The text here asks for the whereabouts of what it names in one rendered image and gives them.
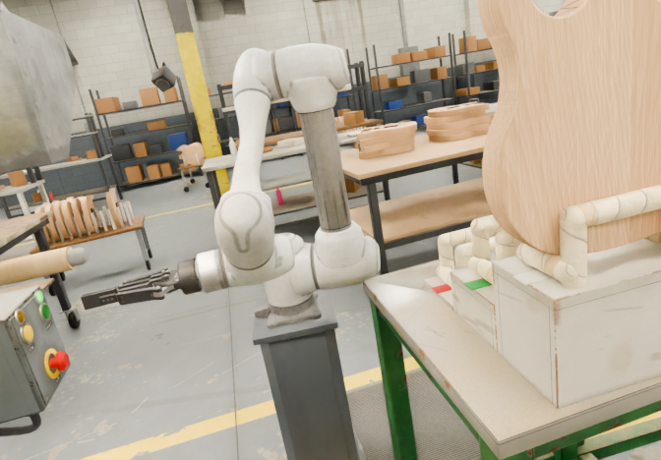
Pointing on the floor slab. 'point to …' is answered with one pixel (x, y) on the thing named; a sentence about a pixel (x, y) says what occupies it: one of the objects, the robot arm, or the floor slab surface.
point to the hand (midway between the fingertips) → (100, 298)
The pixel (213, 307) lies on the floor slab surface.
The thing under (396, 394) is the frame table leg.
